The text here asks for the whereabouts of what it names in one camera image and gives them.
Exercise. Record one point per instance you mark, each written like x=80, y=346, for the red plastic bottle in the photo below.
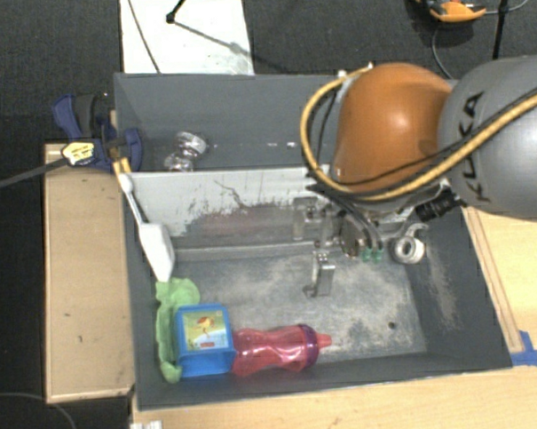
x=274, y=349

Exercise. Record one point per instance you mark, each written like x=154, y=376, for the grey metal bin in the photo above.
x=272, y=298

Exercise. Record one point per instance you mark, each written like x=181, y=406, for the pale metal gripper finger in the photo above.
x=305, y=223
x=321, y=275

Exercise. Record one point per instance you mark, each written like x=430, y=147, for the pale wood board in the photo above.
x=87, y=279

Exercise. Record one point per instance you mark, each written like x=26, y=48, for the black cylinder on white bracket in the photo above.
x=437, y=207

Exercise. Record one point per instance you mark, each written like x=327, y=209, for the blue picture box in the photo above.
x=203, y=341

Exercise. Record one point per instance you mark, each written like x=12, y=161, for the green cloth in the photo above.
x=176, y=291

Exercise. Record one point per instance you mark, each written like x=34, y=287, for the clear glass thing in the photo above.
x=186, y=148

